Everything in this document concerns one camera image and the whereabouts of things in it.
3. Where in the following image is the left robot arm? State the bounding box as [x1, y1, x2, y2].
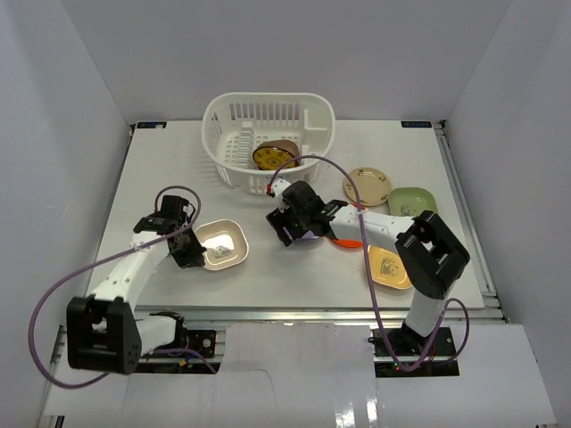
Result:
[66, 229, 205, 375]

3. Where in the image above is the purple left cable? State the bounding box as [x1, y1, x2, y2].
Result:
[29, 185, 219, 390]

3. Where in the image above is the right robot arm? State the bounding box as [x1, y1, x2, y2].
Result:
[266, 178, 470, 356]

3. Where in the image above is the orange round plate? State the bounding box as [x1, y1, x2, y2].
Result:
[331, 239, 363, 250]

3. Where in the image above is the cream square panda plate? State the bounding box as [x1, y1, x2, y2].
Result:
[194, 219, 250, 271]

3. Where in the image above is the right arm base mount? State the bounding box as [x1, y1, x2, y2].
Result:
[368, 327, 460, 379]

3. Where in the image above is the yellow round patterned plate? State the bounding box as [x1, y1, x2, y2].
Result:
[252, 146, 294, 170]

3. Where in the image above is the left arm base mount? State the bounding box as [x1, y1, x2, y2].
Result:
[181, 329, 217, 358]

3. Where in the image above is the green square panda plate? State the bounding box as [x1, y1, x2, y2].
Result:
[388, 187, 438, 217]

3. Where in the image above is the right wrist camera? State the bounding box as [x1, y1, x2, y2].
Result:
[267, 178, 291, 211]

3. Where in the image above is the brown square panda plate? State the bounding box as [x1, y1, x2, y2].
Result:
[257, 139, 300, 157]

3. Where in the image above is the beige round floral plate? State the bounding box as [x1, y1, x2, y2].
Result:
[343, 167, 393, 207]

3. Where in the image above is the yellow square panda plate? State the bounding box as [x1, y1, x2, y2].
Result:
[366, 245, 412, 290]

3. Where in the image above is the white plastic bin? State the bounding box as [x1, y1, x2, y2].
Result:
[202, 92, 335, 195]

